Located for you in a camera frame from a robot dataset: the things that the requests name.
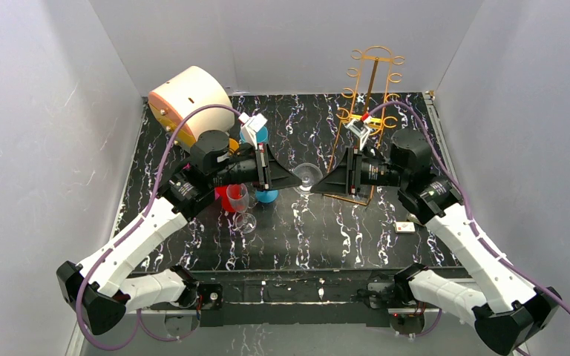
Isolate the blue wine glass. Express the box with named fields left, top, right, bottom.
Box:
left=255, top=190, right=278, bottom=204

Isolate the round beige box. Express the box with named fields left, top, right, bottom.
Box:
left=148, top=66, right=236, bottom=151

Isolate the red wine glass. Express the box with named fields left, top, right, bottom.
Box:
left=215, top=184, right=249, bottom=213

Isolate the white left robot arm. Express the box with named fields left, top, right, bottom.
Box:
left=56, top=130, right=301, bottom=335

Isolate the clear wine glass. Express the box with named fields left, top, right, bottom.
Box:
left=226, top=184, right=257, bottom=234
left=292, top=163, right=323, bottom=195

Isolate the orange wine glass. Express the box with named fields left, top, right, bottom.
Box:
left=229, top=138, right=240, bottom=154

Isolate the clear wine glass front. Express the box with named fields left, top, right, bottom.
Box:
left=226, top=184, right=257, bottom=234

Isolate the small white red box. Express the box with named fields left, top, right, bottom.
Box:
left=394, top=221, right=416, bottom=234

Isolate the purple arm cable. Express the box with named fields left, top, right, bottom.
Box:
left=361, top=100, right=570, bottom=356
left=75, top=104, right=244, bottom=352

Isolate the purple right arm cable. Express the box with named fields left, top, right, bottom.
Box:
left=361, top=100, right=570, bottom=356

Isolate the teal wine glass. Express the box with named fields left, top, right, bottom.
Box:
left=240, top=123, right=268, bottom=148

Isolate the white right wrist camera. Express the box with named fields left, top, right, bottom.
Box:
left=346, top=113, right=373, bottom=151

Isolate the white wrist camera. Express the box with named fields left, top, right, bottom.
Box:
left=238, top=113, right=269, bottom=148
left=346, top=113, right=373, bottom=151

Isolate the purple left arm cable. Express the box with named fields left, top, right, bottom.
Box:
left=75, top=104, right=244, bottom=352

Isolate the gold wine glass rack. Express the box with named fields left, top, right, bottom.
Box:
left=325, top=45, right=405, bottom=206

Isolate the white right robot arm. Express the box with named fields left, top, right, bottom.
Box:
left=311, top=129, right=558, bottom=355

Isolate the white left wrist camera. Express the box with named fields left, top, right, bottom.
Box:
left=238, top=113, right=269, bottom=148

